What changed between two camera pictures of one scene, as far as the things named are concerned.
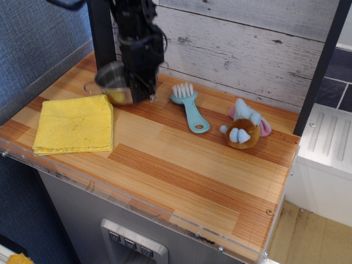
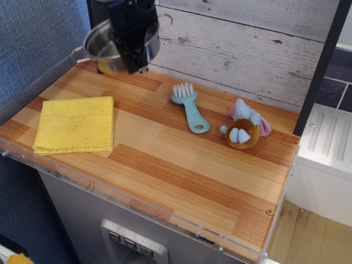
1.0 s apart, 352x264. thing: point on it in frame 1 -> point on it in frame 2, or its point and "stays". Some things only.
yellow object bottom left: (19, 258) stays
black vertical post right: (326, 55) stays
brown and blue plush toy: (246, 128) stays
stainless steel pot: (111, 79) -> (99, 48)
